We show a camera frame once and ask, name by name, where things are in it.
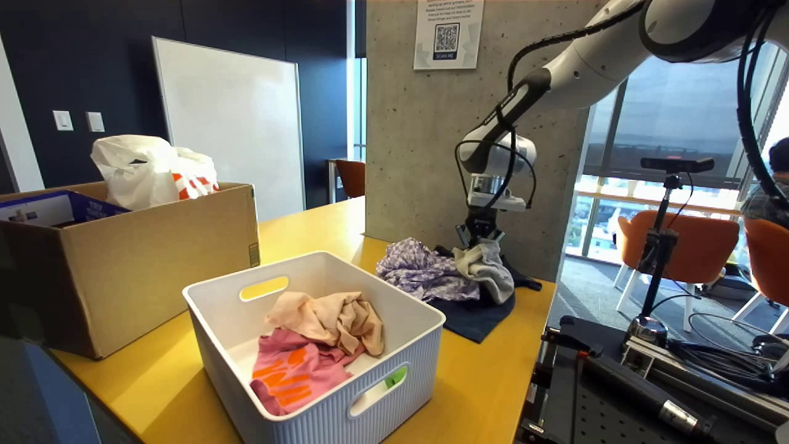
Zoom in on green item inside basket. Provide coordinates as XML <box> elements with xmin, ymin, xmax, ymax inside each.
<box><xmin>383</xmin><ymin>364</ymin><xmax>412</xmax><ymax>389</ymax></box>

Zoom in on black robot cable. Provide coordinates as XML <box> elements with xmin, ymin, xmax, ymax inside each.
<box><xmin>732</xmin><ymin>0</ymin><xmax>789</xmax><ymax>209</ymax></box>

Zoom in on orange chair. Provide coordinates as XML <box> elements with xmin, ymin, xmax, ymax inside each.
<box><xmin>615</xmin><ymin>207</ymin><xmax>743</xmax><ymax>300</ymax></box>
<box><xmin>730</xmin><ymin>214</ymin><xmax>789</xmax><ymax>334</ymax></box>
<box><xmin>330</xmin><ymin>154</ymin><xmax>370</xmax><ymax>199</ymax></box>

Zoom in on whiteboard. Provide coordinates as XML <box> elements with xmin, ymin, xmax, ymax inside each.
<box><xmin>151</xmin><ymin>34</ymin><xmax>308</xmax><ymax>223</ymax></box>

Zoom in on purple checkered cloth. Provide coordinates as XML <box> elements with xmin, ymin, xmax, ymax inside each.
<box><xmin>376</xmin><ymin>236</ymin><xmax>483</xmax><ymax>306</ymax></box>

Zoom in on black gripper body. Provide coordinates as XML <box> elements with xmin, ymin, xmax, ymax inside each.
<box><xmin>466</xmin><ymin>204</ymin><xmax>505</xmax><ymax>244</ymax></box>

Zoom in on QR code poster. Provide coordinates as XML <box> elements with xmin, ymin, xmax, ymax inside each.
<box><xmin>412</xmin><ymin>0</ymin><xmax>489</xmax><ymax>73</ymax></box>

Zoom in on black camera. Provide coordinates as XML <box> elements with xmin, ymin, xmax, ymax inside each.
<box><xmin>640</xmin><ymin>153</ymin><xmax>717</xmax><ymax>174</ymax></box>

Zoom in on cream knit towel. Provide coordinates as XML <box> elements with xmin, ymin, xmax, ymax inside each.
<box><xmin>450</xmin><ymin>236</ymin><xmax>520</xmax><ymax>309</ymax></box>

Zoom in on person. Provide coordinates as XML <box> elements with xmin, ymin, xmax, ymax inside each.
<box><xmin>738</xmin><ymin>133</ymin><xmax>789</xmax><ymax>227</ymax></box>

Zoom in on blue bin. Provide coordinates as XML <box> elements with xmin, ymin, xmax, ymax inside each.
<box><xmin>23</xmin><ymin>337</ymin><xmax>106</xmax><ymax>444</ymax></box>

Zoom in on pink and orange cloth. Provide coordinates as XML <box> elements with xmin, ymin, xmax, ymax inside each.
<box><xmin>250</xmin><ymin>325</ymin><xmax>365</xmax><ymax>418</ymax></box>

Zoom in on white plastic bag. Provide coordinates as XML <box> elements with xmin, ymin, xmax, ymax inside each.
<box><xmin>89</xmin><ymin>133</ymin><xmax>225</xmax><ymax>212</ymax></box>

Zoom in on black perforated breadboard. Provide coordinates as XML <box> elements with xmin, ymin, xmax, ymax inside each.
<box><xmin>516</xmin><ymin>313</ymin><xmax>789</xmax><ymax>444</ymax></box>

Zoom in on purple box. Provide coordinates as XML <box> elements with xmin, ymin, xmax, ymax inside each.
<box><xmin>0</xmin><ymin>188</ymin><xmax>130</xmax><ymax>231</ymax></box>

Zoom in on beige cloth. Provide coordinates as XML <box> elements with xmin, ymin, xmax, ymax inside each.
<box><xmin>265</xmin><ymin>286</ymin><xmax>389</xmax><ymax>360</ymax></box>

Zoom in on cardboard box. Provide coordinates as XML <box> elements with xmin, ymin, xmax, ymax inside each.
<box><xmin>0</xmin><ymin>180</ymin><xmax>265</xmax><ymax>362</ymax></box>

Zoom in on white ribbed plastic basket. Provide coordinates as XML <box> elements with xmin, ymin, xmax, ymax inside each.
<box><xmin>181</xmin><ymin>249</ymin><xmax>450</xmax><ymax>444</ymax></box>

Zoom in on navy blue garment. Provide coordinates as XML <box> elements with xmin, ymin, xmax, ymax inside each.
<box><xmin>424</xmin><ymin>244</ymin><xmax>548</xmax><ymax>348</ymax></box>

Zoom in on black tripod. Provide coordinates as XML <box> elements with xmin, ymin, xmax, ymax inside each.
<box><xmin>630</xmin><ymin>169</ymin><xmax>688</xmax><ymax>333</ymax></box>

